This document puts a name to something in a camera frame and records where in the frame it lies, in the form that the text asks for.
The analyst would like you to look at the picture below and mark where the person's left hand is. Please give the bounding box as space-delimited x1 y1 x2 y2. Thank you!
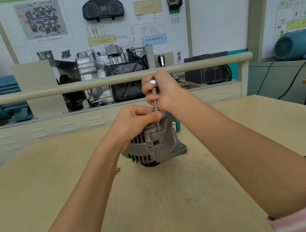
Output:
109 102 166 153

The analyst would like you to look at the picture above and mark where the person's right hand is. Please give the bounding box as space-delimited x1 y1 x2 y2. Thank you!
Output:
140 67 194 115

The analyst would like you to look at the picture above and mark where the silver socket driver tool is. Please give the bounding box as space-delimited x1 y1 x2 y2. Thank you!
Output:
146 79 162 133

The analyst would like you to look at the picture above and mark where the grey metal alternator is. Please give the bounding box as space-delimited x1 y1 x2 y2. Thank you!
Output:
118 111 189 171

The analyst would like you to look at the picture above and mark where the person's right forearm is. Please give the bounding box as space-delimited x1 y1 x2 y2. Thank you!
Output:
164 78 306 229

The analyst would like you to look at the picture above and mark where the person's left forearm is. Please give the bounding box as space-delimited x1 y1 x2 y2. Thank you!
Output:
21 135 133 232

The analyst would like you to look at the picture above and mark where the silver gearbox assembly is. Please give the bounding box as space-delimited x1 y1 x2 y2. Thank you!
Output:
74 40 153 108

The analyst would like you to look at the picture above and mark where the black ribbed controller box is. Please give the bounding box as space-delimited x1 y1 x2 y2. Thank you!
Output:
183 51 232 87

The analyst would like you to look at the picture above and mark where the green mounting plate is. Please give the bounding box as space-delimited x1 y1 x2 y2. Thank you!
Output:
168 0 184 15

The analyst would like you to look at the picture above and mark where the black instrument cluster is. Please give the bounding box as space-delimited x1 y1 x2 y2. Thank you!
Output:
81 0 125 22

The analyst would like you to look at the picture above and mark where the white training display board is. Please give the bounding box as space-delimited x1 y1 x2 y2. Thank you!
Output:
0 0 261 81

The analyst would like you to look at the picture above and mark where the beige metal panel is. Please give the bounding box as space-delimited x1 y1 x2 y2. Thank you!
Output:
9 58 69 121

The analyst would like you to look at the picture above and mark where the blue electric motor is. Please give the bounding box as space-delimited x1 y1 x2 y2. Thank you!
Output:
272 28 306 63
0 73 35 125

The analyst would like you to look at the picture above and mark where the white wiring diagram board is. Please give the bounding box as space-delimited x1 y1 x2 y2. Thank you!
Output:
256 0 306 60

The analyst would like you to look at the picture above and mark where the beige round rail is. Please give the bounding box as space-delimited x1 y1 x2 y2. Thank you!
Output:
0 51 256 107

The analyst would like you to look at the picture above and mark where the black cable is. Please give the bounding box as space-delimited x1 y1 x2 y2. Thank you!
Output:
253 56 306 102

